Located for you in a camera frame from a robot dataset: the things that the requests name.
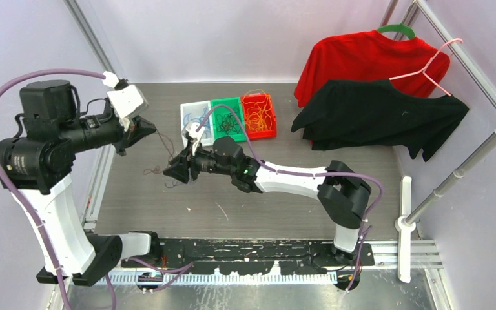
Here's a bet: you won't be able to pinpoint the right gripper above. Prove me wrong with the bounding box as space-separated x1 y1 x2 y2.
164 139 235 183

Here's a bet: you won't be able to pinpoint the brown cable clump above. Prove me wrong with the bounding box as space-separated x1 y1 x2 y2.
142 129 186 189

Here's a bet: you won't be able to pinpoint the blue cable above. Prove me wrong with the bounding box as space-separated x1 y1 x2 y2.
181 108 213 138

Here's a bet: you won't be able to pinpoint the green plastic bin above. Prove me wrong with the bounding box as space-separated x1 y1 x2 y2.
211 97 246 142

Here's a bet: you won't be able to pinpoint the dark cables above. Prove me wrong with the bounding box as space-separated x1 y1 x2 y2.
213 112 242 137

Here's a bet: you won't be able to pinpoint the red plastic bin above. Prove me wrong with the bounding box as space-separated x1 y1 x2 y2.
240 93 278 140

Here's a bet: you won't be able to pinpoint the yellow cables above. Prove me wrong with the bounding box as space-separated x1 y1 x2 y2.
242 88 276 134

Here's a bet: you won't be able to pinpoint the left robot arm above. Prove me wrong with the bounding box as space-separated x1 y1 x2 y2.
0 80 163 286

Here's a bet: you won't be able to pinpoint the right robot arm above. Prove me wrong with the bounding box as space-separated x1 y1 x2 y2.
163 137 371 265

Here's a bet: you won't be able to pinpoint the black t-shirt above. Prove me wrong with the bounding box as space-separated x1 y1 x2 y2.
291 79 470 161

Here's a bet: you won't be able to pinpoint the red t-shirt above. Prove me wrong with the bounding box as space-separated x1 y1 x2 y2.
293 30 451 107

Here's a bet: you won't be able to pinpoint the green hanger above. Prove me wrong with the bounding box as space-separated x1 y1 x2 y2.
377 24 416 39

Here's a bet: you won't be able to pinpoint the pink hanger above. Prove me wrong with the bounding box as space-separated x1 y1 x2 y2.
389 37 464 97

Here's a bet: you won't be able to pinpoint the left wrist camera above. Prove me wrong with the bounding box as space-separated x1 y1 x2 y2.
107 85 149 119

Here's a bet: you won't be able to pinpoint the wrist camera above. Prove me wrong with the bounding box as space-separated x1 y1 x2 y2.
107 85 149 119
181 121 205 156

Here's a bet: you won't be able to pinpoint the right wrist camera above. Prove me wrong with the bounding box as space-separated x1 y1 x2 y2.
181 121 205 156

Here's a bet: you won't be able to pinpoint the aluminium corner post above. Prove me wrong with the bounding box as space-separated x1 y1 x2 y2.
63 0 127 78

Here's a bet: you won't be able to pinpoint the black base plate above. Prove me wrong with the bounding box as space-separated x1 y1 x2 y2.
142 238 375 276

